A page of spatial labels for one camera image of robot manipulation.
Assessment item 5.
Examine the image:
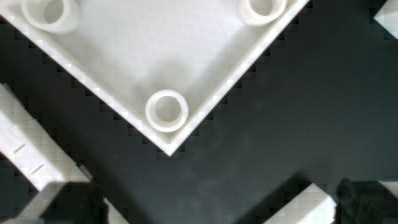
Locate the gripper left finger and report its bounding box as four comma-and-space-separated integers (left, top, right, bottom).
14, 181, 112, 224

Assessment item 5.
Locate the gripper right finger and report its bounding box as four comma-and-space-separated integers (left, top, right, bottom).
336, 179, 398, 224

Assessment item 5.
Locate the white square tabletop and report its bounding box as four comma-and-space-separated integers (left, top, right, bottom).
0, 0, 309, 154

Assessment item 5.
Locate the white table leg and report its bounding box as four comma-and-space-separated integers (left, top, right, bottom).
373, 7, 398, 39
263, 183, 336, 224

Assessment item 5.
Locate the white U-shaped fence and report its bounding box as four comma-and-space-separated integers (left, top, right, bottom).
0, 83, 132, 224

